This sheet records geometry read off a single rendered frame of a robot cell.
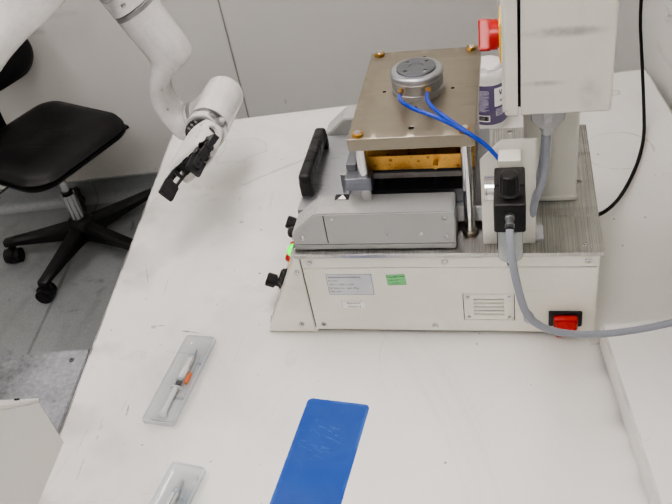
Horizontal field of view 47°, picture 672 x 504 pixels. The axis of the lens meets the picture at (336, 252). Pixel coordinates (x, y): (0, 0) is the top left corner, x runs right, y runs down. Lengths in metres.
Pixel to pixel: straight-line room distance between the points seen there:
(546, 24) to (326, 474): 0.67
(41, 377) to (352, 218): 0.63
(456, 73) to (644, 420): 0.57
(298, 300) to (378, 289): 0.14
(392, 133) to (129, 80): 1.99
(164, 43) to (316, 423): 0.79
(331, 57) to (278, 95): 0.25
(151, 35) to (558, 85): 0.83
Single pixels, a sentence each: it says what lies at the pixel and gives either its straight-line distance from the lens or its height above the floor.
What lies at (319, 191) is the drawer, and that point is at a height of 0.97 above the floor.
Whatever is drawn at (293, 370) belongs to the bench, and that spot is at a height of 0.75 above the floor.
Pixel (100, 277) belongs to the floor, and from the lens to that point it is 2.89.
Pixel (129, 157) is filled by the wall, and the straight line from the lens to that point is 3.17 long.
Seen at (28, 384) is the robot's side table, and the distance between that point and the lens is 1.45.
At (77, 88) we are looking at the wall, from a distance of 3.07.
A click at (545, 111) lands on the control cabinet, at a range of 1.03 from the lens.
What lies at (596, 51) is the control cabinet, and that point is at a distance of 0.99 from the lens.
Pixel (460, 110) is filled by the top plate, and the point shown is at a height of 1.11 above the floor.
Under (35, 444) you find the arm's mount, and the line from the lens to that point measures 1.25.
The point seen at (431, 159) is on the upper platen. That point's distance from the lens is 1.14.
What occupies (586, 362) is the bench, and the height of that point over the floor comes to 0.75.
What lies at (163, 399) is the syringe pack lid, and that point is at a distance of 1.27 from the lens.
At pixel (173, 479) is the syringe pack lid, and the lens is 1.17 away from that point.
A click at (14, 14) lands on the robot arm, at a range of 1.35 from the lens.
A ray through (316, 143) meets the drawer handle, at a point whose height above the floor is 1.01.
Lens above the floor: 1.67
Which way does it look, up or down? 39 degrees down
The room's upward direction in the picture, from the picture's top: 12 degrees counter-clockwise
